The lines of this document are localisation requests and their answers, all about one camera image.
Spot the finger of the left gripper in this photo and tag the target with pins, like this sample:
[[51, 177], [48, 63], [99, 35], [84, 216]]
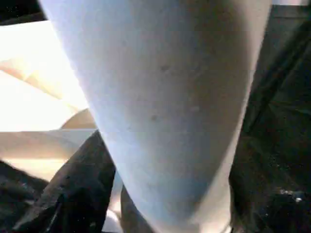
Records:
[[17, 184]]

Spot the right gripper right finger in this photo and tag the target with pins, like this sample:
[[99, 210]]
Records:
[[272, 199]]

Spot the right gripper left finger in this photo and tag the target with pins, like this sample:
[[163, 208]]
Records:
[[73, 189]]

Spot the white plastic table top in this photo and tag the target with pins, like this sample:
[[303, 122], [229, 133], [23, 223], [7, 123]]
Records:
[[31, 109]]

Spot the white plastic table leg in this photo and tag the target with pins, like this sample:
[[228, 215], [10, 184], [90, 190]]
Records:
[[158, 97]]

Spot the black glossy mat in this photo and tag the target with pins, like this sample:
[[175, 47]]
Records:
[[279, 85]]

